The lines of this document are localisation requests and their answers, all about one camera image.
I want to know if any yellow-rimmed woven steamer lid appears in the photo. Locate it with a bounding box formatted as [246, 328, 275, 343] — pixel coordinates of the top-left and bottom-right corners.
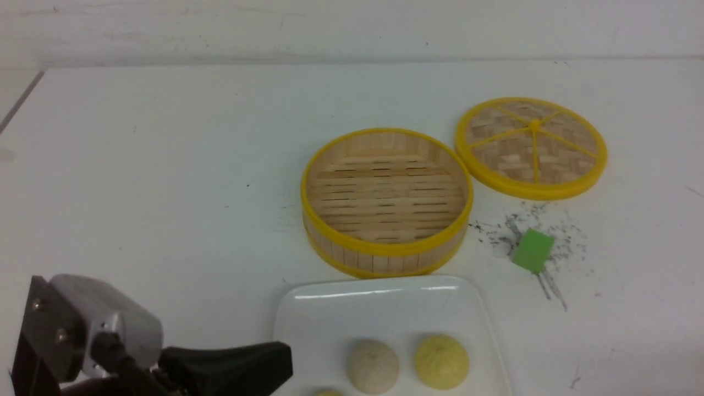
[455, 97, 608, 201]

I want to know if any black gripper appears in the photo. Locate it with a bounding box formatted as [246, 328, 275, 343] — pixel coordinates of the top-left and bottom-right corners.
[60, 342, 294, 395]

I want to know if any small yellow bun at edge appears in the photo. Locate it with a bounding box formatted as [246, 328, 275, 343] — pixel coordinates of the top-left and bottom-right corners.
[315, 389, 344, 396]

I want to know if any yellow steamed bun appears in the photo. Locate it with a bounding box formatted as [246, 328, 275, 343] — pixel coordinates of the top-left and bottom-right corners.
[413, 334, 470, 391]

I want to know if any white rectangular plate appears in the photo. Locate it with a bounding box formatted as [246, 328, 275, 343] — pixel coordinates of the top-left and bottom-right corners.
[272, 276, 513, 395]

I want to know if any black camera cable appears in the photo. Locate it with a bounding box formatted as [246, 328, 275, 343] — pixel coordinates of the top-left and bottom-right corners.
[91, 332, 166, 396]

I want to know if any yellow-rimmed bamboo steamer basket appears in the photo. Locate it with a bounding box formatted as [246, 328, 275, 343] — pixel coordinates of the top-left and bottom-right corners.
[301, 128, 474, 278]

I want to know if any green cube block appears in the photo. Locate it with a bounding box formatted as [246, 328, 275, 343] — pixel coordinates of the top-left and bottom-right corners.
[512, 228, 556, 274]

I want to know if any black camera mounting bracket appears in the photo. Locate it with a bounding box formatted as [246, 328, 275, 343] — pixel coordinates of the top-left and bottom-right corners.
[10, 276, 86, 395]

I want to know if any white steamed bun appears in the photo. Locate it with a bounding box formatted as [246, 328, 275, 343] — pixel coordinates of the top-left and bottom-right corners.
[346, 340, 400, 395]

